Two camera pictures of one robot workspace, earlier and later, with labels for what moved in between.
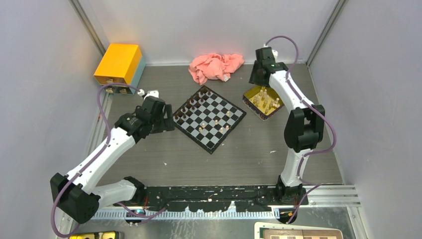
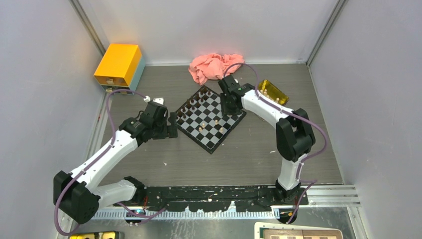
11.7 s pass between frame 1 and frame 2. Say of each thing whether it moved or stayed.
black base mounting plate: stayed
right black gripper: moved
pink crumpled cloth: stayed
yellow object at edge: stayed
